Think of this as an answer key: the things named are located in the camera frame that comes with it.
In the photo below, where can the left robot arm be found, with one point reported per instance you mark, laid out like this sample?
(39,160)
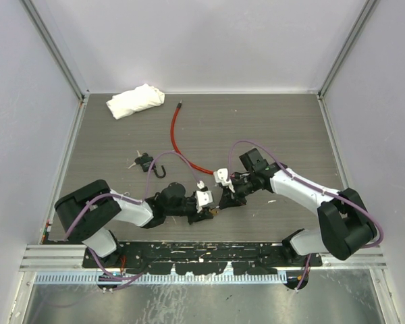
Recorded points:
(85,212)

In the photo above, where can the black-headed key bunch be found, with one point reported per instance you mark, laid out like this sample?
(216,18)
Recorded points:
(137,160)

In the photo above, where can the red cable lock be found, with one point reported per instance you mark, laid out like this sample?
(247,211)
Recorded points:
(175,146)

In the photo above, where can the aluminium frame rail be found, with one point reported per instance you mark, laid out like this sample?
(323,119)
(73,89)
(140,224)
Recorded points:
(53,257)

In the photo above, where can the white cloth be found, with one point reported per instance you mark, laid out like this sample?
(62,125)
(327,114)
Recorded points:
(132,101)

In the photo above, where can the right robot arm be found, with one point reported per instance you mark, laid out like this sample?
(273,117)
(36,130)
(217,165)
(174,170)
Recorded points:
(344,224)

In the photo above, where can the black padlock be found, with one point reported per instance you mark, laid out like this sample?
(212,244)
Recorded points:
(147,163)

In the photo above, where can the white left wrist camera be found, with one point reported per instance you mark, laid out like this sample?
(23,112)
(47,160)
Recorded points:
(203,198)

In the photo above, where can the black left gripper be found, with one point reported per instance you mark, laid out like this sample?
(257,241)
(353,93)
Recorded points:
(196,215)

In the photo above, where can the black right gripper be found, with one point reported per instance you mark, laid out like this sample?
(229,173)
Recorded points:
(227,199)

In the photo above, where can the blue slotted cable duct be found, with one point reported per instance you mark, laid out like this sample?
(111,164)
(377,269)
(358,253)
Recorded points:
(57,278)

